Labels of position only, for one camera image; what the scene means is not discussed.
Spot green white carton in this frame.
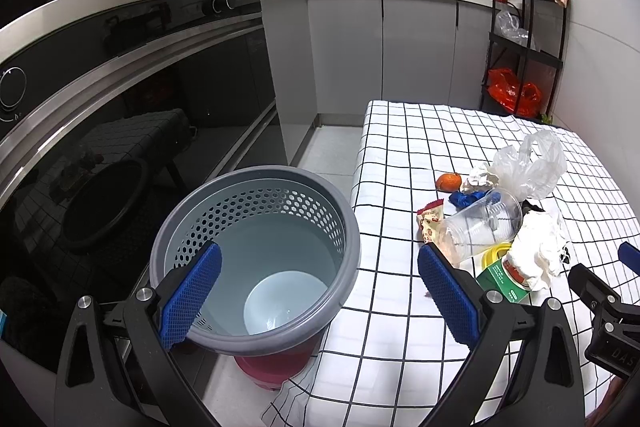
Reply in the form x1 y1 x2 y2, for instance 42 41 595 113
476 257 530 303

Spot large white paper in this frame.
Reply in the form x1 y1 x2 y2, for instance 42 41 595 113
502 210 573 291

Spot red white snack wrapper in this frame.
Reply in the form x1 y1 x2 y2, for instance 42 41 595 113
416 199 444 243

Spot clear plastic cup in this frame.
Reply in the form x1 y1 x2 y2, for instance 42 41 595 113
434 188 523 267

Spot blue plastic wrapper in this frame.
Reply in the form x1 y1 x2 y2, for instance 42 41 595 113
449 191 487 211

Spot dark grey rag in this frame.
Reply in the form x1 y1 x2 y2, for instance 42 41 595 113
521 200 544 216

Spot clear plastic bag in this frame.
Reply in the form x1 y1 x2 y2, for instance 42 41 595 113
488 130 567 202

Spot grey perforated trash bin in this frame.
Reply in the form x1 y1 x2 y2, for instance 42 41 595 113
149 166 360 357

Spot grey kitchen cabinets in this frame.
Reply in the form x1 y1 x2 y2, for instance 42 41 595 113
260 0 490 162

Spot white black grid tablecloth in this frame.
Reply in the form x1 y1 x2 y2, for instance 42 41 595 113
258 100 639 426

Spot white bowl in bin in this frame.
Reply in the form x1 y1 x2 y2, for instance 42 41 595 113
243 271 326 335

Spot orange tangerine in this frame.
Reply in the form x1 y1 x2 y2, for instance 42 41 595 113
436 172 462 193

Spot crumpled white tissue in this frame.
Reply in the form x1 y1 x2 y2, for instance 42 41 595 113
460 166 499 194

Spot red plastic bag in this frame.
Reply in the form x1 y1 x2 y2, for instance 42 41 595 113
488 68 542 118

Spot black built-in oven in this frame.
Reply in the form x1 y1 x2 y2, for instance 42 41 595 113
1 0 286 310

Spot clear bag on shelf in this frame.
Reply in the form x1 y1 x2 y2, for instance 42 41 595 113
495 10 529 46

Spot black metal shelf rack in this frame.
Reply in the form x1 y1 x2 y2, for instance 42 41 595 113
480 0 568 124

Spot yellow plastic ring lid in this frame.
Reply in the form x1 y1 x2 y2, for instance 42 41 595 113
482 242 512 270

